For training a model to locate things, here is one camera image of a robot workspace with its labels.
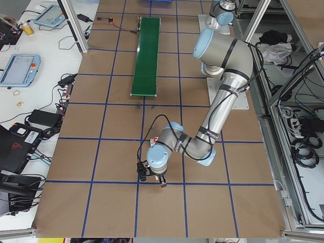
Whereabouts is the power strip with red switches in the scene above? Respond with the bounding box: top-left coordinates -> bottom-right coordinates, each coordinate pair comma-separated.
57,83 -> 74,114

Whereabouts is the white power strip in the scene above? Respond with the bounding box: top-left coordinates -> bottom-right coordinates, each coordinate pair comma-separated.
283,107 -> 302,132

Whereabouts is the black power brick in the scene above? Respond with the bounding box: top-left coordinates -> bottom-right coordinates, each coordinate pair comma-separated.
298,116 -> 317,137

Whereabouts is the aluminium extrusion post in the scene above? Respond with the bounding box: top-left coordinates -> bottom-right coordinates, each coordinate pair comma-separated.
57,0 -> 90,54

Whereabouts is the black cable coil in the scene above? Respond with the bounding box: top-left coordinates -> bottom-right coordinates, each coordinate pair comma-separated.
291,141 -> 320,169

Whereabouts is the blue teach pendant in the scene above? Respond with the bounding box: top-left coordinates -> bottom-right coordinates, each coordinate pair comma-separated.
0,53 -> 42,88
33,4 -> 66,28

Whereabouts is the white cloth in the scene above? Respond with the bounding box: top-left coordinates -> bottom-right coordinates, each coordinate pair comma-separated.
262,42 -> 294,65

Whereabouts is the red black motor wire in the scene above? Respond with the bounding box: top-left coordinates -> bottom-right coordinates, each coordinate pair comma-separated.
112,22 -> 139,34

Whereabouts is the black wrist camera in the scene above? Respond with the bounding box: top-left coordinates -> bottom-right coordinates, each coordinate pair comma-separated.
136,159 -> 152,182

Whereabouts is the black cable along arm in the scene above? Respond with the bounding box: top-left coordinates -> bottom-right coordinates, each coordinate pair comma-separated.
136,42 -> 266,168

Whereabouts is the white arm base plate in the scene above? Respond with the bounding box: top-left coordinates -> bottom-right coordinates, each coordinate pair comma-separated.
197,14 -> 232,36
206,77 -> 250,111

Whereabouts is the black computer with labels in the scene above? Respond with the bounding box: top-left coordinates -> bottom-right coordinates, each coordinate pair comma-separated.
0,122 -> 44,175

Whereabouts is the large black power adapter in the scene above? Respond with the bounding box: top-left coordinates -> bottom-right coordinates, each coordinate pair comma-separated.
28,109 -> 62,127

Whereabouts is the red power wire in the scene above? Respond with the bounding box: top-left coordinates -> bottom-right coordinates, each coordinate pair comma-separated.
87,20 -> 109,32

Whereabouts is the green conveyor belt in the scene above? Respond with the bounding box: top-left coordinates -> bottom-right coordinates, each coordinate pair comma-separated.
130,16 -> 163,98

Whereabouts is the yellow drink can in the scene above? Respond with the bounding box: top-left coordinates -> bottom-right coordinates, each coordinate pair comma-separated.
21,21 -> 34,36

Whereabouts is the aluminium extrusion bar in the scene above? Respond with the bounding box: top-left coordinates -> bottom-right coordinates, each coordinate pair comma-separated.
279,229 -> 324,240
0,228 -> 37,240

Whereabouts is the black electronic box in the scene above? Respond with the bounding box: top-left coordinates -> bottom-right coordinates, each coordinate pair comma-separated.
0,174 -> 47,217

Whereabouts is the black cloth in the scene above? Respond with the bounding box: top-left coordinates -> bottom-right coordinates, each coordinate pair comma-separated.
258,29 -> 289,44

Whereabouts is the V-shaped metal bar frame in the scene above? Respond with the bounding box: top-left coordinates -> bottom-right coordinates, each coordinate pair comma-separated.
236,0 -> 324,236

